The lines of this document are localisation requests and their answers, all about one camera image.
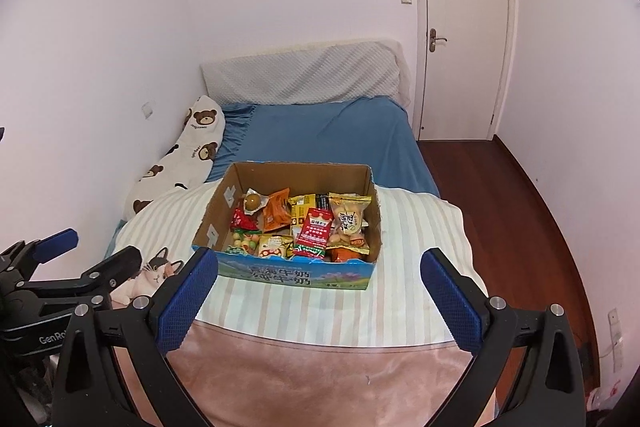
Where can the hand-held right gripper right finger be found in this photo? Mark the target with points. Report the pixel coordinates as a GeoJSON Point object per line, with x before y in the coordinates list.
{"type": "Point", "coordinates": [450, 297]}

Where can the colourful candy packet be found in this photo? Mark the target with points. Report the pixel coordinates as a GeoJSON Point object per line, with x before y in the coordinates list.
{"type": "Point", "coordinates": [246, 243]}

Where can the round brown snack pouch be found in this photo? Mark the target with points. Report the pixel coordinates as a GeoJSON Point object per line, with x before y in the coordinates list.
{"type": "Point", "coordinates": [252, 202]}

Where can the cat plush toy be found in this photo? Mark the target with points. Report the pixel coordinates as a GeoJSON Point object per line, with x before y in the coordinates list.
{"type": "Point", "coordinates": [155, 272]}

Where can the white door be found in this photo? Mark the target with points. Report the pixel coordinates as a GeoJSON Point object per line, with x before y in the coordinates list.
{"type": "Point", "coordinates": [465, 57]}

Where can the red snack packet green stripe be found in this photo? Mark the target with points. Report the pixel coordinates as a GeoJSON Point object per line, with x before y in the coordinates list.
{"type": "Point", "coordinates": [312, 232]}

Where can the plain orange snack packet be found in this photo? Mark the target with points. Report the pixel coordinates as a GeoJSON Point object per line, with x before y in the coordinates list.
{"type": "Point", "coordinates": [347, 253]}

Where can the white bear print pillow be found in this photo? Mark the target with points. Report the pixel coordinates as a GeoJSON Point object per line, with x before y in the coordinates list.
{"type": "Point", "coordinates": [190, 147]}

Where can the white snack packet with picture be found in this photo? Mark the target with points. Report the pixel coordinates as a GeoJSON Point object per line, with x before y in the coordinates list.
{"type": "Point", "coordinates": [275, 247]}

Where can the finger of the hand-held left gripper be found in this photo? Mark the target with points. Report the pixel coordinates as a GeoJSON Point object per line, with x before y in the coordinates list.
{"type": "Point", "coordinates": [117, 262]}
{"type": "Point", "coordinates": [57, 242]}

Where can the striped pink blanket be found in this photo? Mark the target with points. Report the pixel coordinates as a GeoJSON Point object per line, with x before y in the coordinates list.
{"type": "Point", "coordinates": [410, 247]}

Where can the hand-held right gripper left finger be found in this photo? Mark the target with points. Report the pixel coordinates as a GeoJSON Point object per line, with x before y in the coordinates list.
{"type": "Point", "coordinates": [187, 297]}

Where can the blue bed sheet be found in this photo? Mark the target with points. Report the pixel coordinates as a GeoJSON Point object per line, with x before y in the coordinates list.
{"type": "Point", "coordinates": [325, 132]}

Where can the golden bun snack packet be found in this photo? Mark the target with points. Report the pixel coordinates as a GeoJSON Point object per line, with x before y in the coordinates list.
{"type": "Point", "coordinates": [350, 219]}

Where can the yellow snack packet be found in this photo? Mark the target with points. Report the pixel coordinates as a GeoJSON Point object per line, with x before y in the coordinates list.
{"type": "Point", "coordinates": [301, 204]}

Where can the cardboard box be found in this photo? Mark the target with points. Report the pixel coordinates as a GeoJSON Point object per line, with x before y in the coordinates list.
{"type": "Point", "coordinates": [280, 274]}

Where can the orange snack packet with picture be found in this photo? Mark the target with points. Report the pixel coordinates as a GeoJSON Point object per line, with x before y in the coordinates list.
{"type": "Point", "coordinates": [277, 212]}

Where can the small red snack packet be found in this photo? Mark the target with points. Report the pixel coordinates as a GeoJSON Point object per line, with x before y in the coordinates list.
{"type": "Point", "coordinates": [242, 222]}

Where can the white wall socket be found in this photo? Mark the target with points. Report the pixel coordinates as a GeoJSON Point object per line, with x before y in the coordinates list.
{"type": "Point", "coordinates": [613, 318]}

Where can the grey quilted pillow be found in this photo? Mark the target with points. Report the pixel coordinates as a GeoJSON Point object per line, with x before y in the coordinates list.
{"type": "Point", "coordinates": [305, 72]}

